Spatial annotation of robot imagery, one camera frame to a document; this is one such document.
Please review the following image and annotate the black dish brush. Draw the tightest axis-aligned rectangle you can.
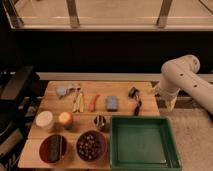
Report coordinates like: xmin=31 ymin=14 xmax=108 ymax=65
xmin=128 ymin=87 xmax=142 ymax=116

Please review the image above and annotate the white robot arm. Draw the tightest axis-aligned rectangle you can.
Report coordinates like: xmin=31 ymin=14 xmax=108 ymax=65
xmin=154 ymin=55 xmax=213 ymax=115

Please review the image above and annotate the green plastic tray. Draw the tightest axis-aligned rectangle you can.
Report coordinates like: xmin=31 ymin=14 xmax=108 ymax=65
xmin=109 ymin=116 xmax=182 ymax=171

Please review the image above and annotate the blue sponge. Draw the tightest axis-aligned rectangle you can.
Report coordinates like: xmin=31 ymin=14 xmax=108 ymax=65
xmin=106 ymin=96 xmax=118 ymax=111

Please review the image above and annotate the small dark striped cup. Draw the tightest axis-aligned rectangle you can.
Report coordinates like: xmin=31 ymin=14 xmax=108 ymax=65
xmin=94 ymin=115 xmax=106 ymax=131

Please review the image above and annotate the orange carrot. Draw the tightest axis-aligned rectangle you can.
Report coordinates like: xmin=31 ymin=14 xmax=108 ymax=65
xmin=89 ymin=94 xmax=100 ymax=112

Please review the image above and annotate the red bowl with nuts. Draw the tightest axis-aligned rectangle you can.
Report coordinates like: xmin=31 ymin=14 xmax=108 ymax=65
xmin=76 ymin=130 xmax=107 ymax=162

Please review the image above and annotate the yellow peeler tool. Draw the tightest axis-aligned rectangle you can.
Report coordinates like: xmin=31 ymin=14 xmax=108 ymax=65
xmin=72 ymin=90 xmax=84 ymax=113

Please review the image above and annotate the orange apple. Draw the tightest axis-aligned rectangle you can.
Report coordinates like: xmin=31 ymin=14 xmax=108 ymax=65
xmin=58 ymin=112 xmax=73 ymax=130

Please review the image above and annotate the grey blue cloth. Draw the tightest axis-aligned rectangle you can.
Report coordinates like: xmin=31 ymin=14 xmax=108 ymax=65
xmin=55 ymin=84 xmax=80 ymax=99

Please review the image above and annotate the white lidded jar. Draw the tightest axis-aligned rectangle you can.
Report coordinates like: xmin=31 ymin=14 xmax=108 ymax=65
xmin=35 ymin=111 xmax=54 ymax=132

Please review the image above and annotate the red bowl with dark block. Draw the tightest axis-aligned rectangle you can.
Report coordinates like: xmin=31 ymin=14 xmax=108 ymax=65
xmin=39 ymin=134 xmax=67 ymax=164

